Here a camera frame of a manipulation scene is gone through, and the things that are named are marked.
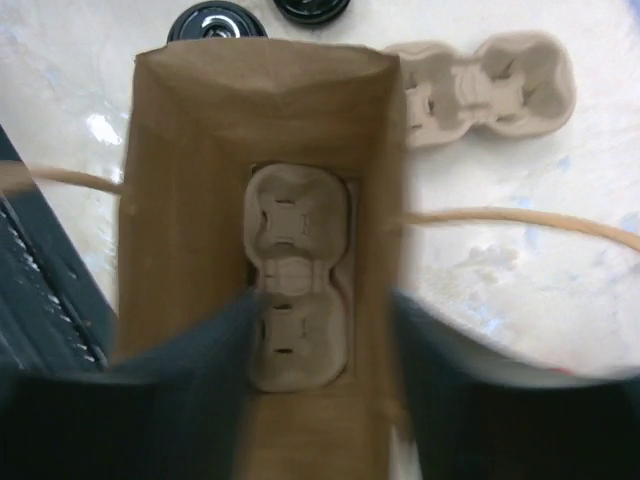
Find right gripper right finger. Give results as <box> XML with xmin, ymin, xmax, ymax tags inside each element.
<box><xmin>392</xmin><ymin>292</ymin><xmax>639</xmax><ymax>479</ymax></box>

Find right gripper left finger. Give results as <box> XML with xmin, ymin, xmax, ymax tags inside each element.
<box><xmin>1</xmin><ymin>292</ymin><xmax>260</xmax><ymax>479</ymax></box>

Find cardboard cup carrier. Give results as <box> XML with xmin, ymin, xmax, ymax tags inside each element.
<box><xmin>244</xmin><ymin>163</ymin><xmax>349</xmax><ymax>393</ymax></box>

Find green paper bag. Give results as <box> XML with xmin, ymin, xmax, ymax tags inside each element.
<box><xmin>0</xmin><ymin>38</ymin><xmax>640</xmax><ymax>480</ymax></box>

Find black cup lid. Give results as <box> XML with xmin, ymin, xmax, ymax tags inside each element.
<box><xmin>167</xmin><ymin>1</ymin><xmax>267</xmax><ymax>43</ymax></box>

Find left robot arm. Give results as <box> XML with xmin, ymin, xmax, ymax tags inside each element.
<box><xmin>1</xmin><ymin>188</ymin><xmax>114</xmax><ymax>373</ymax></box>

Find stack of cup carriers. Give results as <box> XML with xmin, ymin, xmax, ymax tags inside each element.
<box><xmin>386</xmin><ymin>31</ymin><xmax>577</xmax><ymax>148</ymax></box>

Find stack of black lids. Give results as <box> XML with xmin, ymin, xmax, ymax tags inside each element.
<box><xmin>274</xmin><ymin>0</ymin><xmax>350</xmax><ymax>26</ymax></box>

